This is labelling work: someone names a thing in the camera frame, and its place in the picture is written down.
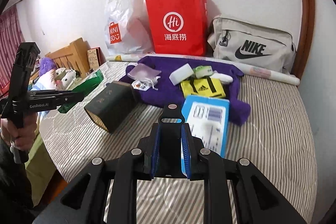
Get red striped curtain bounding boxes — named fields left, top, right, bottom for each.
left=0, top=5, right=24, bottom=95

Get white sponge block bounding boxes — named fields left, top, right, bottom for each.
left=169, top=63, right=194, bottom=86

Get green sachet packet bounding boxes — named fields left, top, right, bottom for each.
left=58, top=69, right=104, bottom=114

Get purple plush toy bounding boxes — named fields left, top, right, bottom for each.
left=39, top=57, right=58, bottom=77

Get translucent drawstring pouch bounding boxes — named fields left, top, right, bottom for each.
left=127, top=64, right=161, bottom=90

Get black watch strap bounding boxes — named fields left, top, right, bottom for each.
left=157, top=103, right=186, bottom=179

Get grey Nike bag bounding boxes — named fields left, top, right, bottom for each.
left=207, top=14, right=296, bottom=73

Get rolled patterned paper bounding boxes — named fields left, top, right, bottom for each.
left=105, top=53, right=301, bottom=87

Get white Miniso plastic bag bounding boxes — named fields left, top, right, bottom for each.
left=104, top=0, right=153, bottom=56

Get yellow Adidas pouch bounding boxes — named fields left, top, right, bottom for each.
left=181, top=77, right=226, bottom=98

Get white and green socks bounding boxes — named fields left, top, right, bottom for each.
left=210, top=71, right=234, bottom=85

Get green wet wipes pack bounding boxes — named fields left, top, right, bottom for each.
left=193, top=65, right=213, bottom=79

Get red Haidilao paper bag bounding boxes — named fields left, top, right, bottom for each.
left=145, top=0, right=207, bottom=56

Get purple towel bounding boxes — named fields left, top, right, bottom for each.
left=119, top=56, right=251, bottom=126

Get blue tissue pack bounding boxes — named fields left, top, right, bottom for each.
left=182, top=95, right=230, bottom=157

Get person's left hand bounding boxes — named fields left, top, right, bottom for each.
left=1, top=113, right=38, bottom=151

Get wooden headboard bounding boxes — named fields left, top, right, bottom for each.
left=46, top=38, right=90, bottom=77

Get dark green tea tin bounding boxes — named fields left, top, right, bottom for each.
left=84, top=81, right=138, bottom=133

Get panda plush toy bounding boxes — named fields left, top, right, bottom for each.
left=55, top=68, right=76, bottom=90

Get brown door frame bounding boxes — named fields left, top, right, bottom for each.
left=291, top=0, right=315, bottom=79

